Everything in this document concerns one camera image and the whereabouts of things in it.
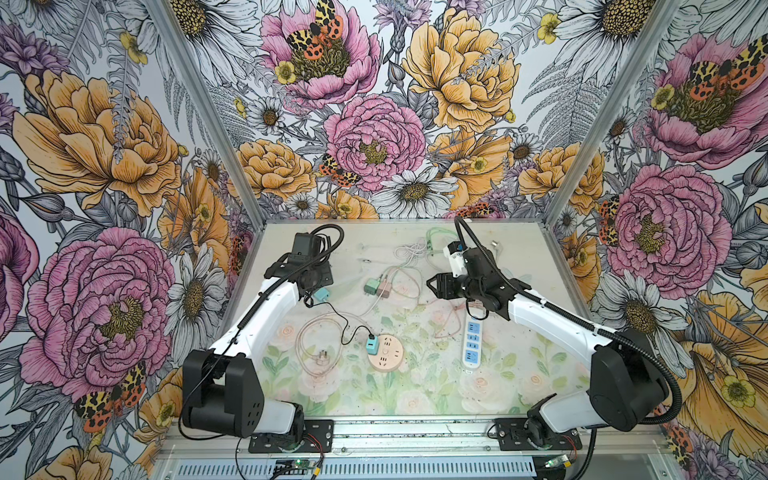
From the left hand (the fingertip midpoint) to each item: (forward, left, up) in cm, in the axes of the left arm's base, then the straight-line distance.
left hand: (320, 282), depth 86 cm
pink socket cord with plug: (-5, -3, -11) cm, 13 cm away
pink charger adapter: (+5, -18, -12) cm, 22 cm away
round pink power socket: (-16, -20, -12) cm, 28 cm away
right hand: (-3, -33, -1) cm, 33 cm away
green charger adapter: (+6, -14, -12) cm, 19 cm away
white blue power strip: (-13, -44, -12) cm, 47 cm away
